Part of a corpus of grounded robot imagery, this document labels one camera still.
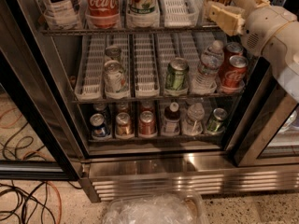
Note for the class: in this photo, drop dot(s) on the empty white tray top shelf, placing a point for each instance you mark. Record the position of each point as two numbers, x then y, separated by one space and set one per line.
179 13

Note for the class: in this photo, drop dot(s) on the empty white tray middle centre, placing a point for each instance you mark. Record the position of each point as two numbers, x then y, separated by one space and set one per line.
146 74

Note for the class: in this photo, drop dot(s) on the green can middle shelf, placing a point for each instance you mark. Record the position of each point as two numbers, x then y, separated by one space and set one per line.
177 71

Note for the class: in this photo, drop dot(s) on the red Coca-Cola can front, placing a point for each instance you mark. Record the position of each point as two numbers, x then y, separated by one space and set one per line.
234 71

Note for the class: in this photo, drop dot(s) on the clear water bottle shelf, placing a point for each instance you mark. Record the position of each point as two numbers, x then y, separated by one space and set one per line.
192 124
211 60

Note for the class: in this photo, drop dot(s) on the top wire shelf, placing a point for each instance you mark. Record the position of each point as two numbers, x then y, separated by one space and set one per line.
45 30

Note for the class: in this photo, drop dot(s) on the dark juice bottle white cap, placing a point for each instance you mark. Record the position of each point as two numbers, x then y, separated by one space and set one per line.
171 119

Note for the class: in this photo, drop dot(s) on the clear plastic container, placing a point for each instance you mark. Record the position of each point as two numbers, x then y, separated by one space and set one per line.
181 206

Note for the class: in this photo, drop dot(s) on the brown can bottom shelf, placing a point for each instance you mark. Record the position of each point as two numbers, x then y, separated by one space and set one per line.
123 124

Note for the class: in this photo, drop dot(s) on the clear water bottle middle shelf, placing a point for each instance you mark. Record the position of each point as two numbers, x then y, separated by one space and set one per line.
211 60

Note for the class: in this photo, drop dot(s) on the silver can middle shelf rear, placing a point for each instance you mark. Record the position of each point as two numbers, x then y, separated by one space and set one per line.
113 52

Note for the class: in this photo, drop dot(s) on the red Coca-Cola can rear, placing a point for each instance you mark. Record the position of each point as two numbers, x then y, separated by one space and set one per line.
230 49

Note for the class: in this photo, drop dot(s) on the clear water bottle bottom shelf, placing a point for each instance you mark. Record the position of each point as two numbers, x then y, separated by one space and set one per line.
192 124

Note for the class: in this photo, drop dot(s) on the white can middle shelf front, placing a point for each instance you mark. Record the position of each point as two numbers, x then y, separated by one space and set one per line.
114 77

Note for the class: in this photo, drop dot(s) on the red can bottom shelf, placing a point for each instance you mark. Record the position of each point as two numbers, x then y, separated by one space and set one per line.
146 125

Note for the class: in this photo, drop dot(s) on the white tea bottle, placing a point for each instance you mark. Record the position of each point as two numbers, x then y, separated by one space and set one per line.
63 14

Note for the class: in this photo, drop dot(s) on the green can shelf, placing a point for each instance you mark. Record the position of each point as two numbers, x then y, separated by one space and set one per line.
177 71
215 122

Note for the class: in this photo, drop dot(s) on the empty white tray middle left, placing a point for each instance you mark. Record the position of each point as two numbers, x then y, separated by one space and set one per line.
89 80

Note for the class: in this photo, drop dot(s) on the blue Pepsi can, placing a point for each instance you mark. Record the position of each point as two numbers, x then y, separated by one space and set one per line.
100 128

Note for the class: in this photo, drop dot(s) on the tall red Coca-Cola can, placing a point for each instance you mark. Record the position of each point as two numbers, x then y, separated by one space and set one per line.
103 13

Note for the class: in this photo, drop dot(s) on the wire shelf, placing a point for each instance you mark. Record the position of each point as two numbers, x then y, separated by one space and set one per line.
156 98
45 30

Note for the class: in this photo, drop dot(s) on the white green soda can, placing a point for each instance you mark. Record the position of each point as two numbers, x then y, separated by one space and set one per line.
142 13

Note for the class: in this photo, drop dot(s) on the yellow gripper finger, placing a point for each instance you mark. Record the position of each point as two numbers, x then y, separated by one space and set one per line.
229 18
250 5

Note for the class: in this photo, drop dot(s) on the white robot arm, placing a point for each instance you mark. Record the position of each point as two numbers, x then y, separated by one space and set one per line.
284 70

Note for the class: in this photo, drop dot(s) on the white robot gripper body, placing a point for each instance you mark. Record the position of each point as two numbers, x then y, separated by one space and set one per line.
263 28

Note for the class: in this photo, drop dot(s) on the green can bottom shelf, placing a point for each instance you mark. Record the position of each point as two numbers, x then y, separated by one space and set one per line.
215 122

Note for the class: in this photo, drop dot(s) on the middle wire shelf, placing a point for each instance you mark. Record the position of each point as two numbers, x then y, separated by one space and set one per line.
156 98

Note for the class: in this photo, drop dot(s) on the fridge bottom steel grille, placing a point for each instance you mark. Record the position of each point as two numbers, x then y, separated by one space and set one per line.
107 179

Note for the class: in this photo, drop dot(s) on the fridge left glass door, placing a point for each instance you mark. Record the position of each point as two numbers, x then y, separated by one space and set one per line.
37 71

